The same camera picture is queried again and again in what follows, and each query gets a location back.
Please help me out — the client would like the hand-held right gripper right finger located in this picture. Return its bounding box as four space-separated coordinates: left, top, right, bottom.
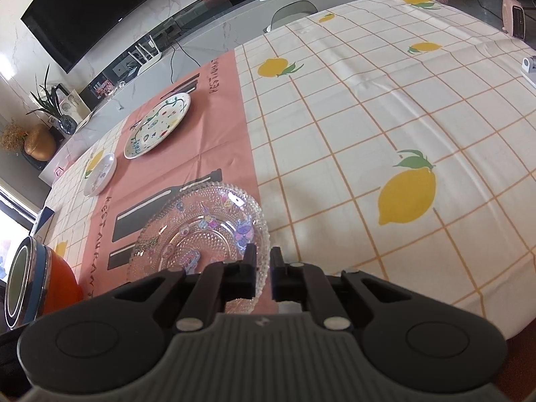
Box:
270 247 423 331

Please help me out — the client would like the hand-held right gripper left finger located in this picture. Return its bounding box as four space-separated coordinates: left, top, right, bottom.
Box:
100 244 258 332

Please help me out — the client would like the clear glass plate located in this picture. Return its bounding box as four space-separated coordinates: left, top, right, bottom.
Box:
127 182 271 315

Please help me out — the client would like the white painted plate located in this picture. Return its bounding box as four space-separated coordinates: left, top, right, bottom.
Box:
123 92 192 160

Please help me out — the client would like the small white plate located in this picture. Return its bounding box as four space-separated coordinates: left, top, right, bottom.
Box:
83 152 117 197

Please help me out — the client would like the orange steel bowl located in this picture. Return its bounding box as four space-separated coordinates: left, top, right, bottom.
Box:
40 253 84 317

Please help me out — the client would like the blue steel bowl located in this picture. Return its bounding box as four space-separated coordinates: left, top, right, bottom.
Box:
4 237 53 329

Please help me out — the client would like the green ceramic bowl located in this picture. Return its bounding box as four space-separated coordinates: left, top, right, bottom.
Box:
7 248 31 317

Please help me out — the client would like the pink table runner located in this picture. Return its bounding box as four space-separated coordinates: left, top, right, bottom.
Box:
86 48 279 315

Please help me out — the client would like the lemon checked tablecloth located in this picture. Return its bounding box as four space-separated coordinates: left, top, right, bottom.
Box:
31 0 536 340

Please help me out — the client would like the blue and white box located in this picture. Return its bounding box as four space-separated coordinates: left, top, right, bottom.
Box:
29 207 55 244

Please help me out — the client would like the white router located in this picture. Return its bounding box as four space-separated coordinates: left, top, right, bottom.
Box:
133 35 165 70

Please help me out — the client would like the plant in blue vase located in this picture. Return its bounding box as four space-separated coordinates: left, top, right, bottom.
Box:
27 65 78 135

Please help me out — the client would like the portrait drawing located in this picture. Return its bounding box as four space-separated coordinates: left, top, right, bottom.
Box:
60 89 90 118

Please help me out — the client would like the gold vase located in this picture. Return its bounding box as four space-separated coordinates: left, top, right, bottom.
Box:
24 125 57 160

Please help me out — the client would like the white stool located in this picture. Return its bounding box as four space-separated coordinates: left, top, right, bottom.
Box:
265 0 319 33

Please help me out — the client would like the black television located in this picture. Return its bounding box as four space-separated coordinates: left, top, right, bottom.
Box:
21 0 289 74

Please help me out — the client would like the pink space heater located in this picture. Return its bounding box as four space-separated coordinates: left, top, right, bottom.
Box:
501 0 526 42

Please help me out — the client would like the black cable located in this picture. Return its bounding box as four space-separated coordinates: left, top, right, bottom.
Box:
170 40 197 86

